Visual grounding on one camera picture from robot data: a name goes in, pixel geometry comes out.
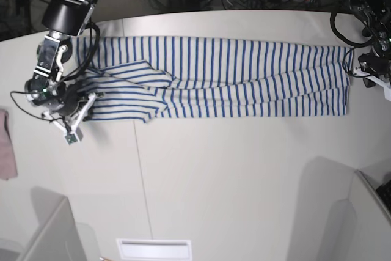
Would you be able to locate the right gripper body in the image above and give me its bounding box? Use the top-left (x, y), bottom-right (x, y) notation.
top-left (24, 77), bottom-right (89, 117)

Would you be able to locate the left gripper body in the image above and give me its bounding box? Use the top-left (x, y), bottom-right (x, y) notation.
top-left (358, 28), bottom-right (390, 87)

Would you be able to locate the blue white striped T-shirt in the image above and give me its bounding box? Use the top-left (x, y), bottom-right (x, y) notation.
top-left (82, 36), bottom-right (353, 122)

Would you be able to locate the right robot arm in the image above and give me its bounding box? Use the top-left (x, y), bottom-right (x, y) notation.
top-left (24, 0), bottom-right (100, 117)

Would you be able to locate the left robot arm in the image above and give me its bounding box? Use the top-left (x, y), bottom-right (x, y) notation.
top-left (330, 0), bottom-right (390, 89)

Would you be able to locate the pink cloth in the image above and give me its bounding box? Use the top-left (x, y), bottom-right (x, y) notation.
top-left (0, 109), bottom-right (18, 180)

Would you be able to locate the white tray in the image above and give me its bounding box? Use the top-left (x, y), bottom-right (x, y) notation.
top-left (117, 239), bottom-right (192, 260)

